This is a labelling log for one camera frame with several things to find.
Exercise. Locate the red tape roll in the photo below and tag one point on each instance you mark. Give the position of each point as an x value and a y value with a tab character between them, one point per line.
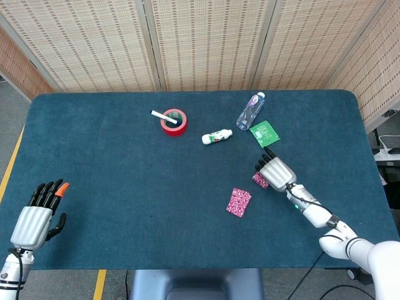
181	128

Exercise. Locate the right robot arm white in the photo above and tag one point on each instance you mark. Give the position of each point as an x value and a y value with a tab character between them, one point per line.
318	215

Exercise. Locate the brown woven screen panel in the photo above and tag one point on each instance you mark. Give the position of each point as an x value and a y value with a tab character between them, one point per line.
18	72

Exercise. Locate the green foil packet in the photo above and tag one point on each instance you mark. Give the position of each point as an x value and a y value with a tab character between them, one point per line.
265	134

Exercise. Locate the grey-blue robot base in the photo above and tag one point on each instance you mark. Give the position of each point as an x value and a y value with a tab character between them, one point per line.
197	284

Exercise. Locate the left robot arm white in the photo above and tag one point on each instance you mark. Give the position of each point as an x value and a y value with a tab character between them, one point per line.
11	275

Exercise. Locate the clear plastic water bottle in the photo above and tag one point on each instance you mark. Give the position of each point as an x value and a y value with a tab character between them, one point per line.
250	112

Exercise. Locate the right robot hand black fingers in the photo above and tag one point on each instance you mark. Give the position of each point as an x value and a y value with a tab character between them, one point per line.
278	172

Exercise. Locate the beige woven screen panel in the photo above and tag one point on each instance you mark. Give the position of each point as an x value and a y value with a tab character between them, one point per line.
312	47
87	47
375	72
209	47

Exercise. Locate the metal screen hinge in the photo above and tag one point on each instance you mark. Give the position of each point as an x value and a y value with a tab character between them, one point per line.
390	112

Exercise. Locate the white power strip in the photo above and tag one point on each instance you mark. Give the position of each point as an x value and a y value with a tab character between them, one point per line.
387	152

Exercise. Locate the white marker pen blue cap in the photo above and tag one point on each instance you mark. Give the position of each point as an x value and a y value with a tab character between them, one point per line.
160	115

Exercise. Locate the blue felt table cover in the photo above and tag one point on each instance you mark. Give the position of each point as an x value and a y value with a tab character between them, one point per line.
140	187

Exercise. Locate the left robot hand orange fingertip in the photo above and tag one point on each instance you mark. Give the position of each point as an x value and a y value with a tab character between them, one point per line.
31	226

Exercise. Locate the small white bottle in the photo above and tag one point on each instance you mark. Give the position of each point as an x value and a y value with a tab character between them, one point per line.
217	136

